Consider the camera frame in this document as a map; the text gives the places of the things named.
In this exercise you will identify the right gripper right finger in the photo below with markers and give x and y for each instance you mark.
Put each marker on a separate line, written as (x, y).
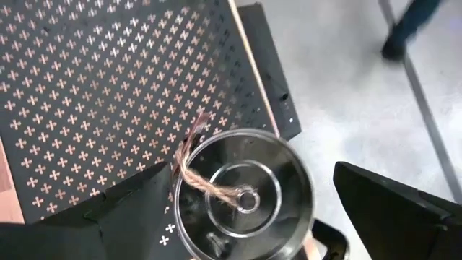
(404, 224)

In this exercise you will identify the silver candle tin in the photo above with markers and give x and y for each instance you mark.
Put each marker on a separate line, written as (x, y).
(249, 202)

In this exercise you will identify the person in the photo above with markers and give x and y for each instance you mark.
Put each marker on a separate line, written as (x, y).
(408, 25)

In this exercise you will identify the black mounting bar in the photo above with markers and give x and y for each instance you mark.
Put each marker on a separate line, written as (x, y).
(274, 79)

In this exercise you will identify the grey metal floor bar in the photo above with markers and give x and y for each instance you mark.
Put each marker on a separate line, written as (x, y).
(426, 115)

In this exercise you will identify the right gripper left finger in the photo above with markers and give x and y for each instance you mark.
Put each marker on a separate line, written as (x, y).
(90, 231)

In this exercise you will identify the black perforated riser shelf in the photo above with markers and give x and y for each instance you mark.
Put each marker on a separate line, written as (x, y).
(108, 90)

